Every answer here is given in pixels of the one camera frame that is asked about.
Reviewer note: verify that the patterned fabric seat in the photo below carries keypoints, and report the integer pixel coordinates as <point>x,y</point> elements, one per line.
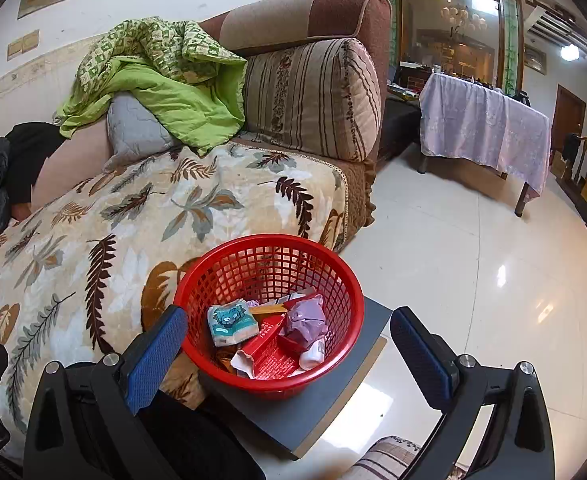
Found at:
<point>388,460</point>

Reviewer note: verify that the wooden table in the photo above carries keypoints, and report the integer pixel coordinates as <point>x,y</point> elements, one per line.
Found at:
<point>523,202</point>

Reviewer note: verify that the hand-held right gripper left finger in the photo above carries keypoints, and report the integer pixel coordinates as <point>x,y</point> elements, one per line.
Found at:
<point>156,355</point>

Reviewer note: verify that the wooden framed glass partition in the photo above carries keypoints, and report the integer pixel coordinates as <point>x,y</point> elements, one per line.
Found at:
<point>448,60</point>

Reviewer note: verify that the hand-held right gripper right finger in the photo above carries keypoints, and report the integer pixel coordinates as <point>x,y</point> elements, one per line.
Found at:
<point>418,355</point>

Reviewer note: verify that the grey quilted pillow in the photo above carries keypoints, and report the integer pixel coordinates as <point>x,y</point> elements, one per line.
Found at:
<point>133,130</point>

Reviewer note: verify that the table with lilac cloth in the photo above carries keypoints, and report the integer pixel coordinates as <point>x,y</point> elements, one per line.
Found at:
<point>483,120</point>

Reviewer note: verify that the white plastic bottle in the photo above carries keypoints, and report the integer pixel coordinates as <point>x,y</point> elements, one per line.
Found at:
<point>312,355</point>

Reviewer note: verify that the striped sofa cushion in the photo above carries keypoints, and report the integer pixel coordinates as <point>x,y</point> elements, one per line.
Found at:
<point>313,95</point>

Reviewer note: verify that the orange packet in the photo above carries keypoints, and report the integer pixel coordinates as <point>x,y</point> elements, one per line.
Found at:
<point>226,360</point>

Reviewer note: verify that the purple and red plastic bag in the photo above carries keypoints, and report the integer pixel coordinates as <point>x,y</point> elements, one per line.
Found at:
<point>306,317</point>

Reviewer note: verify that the small framed wall picture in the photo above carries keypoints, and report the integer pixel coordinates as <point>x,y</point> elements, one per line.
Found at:
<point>534,59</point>

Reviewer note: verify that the small wall plaque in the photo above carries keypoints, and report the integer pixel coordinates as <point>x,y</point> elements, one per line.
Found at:
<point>23,44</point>

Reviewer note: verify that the red cigarette box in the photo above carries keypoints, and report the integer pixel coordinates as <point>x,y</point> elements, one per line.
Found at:
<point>268,355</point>

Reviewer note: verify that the grey low table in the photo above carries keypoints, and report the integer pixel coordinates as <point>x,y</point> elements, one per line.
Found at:
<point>323,410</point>

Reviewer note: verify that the green quilt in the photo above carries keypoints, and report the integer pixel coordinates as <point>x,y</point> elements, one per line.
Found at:
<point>173,105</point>

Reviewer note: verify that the black cloth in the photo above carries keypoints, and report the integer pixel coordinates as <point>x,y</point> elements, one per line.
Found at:
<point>33,155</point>

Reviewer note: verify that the leaf printed blanket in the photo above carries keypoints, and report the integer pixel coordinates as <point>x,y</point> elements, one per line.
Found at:
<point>73,260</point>

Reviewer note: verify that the red plastic basket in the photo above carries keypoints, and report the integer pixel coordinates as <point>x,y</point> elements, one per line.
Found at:
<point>268,385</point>

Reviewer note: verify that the round ceiling light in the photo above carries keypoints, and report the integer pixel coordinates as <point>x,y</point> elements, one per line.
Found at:
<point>570,52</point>

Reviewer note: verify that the wooden staircase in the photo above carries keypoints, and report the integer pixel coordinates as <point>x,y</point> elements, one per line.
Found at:
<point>563,27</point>

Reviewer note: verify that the yellow cardboard box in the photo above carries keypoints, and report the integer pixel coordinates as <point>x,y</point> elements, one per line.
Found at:
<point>268,309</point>

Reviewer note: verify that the dark hanging garment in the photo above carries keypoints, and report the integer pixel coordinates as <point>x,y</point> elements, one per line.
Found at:
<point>571,145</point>

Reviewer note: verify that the teal tissue packet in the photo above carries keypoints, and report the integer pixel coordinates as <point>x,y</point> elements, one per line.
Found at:
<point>231,322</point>

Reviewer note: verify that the brown wooden door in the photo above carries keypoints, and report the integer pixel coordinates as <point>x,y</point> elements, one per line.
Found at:
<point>571,110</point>

